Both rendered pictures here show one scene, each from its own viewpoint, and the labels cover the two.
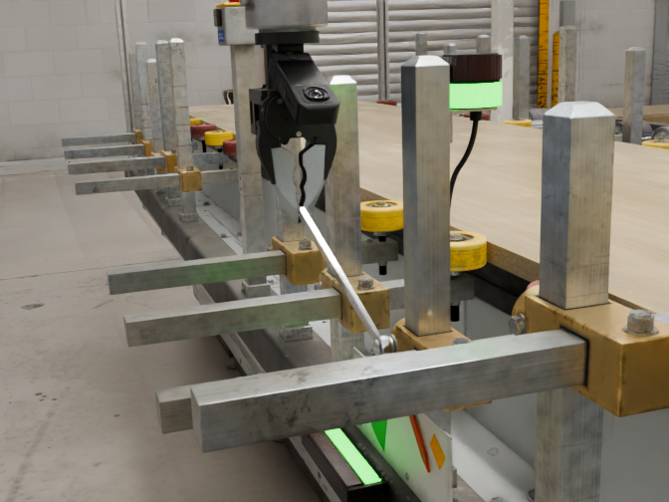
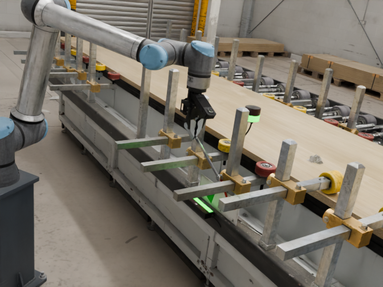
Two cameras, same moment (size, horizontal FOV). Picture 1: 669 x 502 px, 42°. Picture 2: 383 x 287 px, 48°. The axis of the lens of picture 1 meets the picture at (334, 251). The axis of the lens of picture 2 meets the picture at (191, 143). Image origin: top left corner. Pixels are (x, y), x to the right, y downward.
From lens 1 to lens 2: 86 cm
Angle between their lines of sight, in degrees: 18
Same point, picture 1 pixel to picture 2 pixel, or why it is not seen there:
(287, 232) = (167, 130)
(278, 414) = (236, 204)
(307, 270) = (175, 144)
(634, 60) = (260, 60)
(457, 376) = (265, 197)
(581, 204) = (288, 160)
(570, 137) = (289, 148)
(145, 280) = (127, 145)
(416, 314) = (231, 171)
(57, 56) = not seen: outside the picture
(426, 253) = (236, 156)
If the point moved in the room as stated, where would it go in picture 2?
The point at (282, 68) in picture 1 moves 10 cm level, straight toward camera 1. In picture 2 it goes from (199, 100) to (208, 108)
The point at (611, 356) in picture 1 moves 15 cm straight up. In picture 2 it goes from (293, 193) to (303, 150)
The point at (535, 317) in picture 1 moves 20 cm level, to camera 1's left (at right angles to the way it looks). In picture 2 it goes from (273, 181) to (217, 181)
